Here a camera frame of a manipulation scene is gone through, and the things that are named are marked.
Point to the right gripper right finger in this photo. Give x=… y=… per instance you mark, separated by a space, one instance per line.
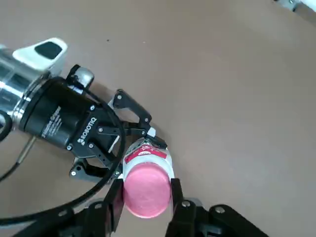
x=192 y=219

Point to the silver round connector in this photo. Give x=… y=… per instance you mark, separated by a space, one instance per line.
x=85 y=76

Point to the pink bottle cap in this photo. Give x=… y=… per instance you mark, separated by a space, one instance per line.
x=148 y=190

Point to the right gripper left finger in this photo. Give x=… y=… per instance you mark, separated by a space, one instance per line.
x=98 y=217

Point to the white drink bottle pink label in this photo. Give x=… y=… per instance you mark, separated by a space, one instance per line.
x=145 y=153

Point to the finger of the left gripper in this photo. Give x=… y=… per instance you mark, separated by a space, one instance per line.
x=89 y=171
x=133 y=106

